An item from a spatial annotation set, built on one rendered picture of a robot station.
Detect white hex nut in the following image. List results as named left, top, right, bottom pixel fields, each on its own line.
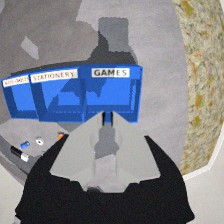
left=37, top=138, right=44, bottom=145

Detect blue bins with labels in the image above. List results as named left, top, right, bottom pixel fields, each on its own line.
left=0, top=64, right=143, bottom=123

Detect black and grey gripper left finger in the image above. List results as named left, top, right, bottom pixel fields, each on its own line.
left=15, top=111, right=105, bottom=216

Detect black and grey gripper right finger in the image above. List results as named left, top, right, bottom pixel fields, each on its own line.
left=111, top=111, right=195, bottom=223

